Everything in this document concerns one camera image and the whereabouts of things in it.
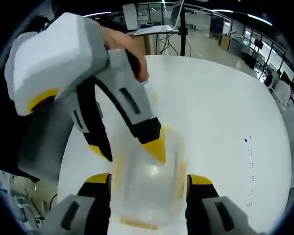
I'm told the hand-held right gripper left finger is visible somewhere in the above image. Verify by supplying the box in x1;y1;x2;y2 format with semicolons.
42;172;113;235

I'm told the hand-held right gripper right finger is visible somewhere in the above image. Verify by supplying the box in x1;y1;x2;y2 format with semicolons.
185;173;259;235

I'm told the clear container with yellow buckle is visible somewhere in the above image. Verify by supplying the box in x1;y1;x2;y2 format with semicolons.
111;124;187;231

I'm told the person's left hand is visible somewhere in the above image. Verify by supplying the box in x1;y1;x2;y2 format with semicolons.
97;23;150;83

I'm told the open laptop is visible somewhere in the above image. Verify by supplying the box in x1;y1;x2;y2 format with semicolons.
133;0;185;37

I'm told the white board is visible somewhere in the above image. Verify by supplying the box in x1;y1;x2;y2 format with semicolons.
122;3;140;32

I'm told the blue partition board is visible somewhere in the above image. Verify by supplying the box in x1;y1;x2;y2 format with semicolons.
210;15;224;39

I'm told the black floor cable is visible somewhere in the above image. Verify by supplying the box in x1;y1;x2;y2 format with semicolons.
159;31;182;56

